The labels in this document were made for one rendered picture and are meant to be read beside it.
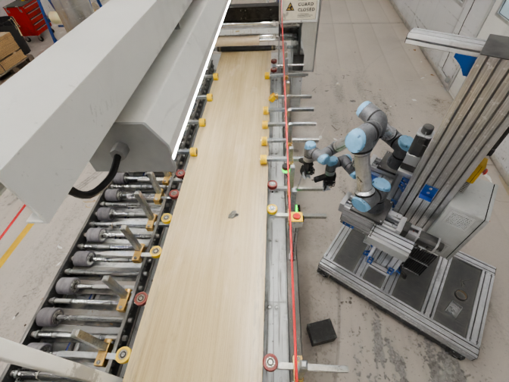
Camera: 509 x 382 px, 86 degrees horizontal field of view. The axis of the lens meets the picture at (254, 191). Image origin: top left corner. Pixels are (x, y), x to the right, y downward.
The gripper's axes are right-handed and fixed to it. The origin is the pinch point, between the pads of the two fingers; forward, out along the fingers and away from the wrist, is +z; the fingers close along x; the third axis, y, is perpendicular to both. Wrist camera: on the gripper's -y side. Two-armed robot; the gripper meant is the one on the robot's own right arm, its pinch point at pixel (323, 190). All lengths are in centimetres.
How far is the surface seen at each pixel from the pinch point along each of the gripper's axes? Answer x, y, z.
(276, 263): -56, -39, 21
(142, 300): -96, -120, -8
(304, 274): -36, -10, 83
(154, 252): -64, -122, -8
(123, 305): -97, -135, 0
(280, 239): -35, -35, 21
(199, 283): -85, -87, -7
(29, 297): -67, -275, 83
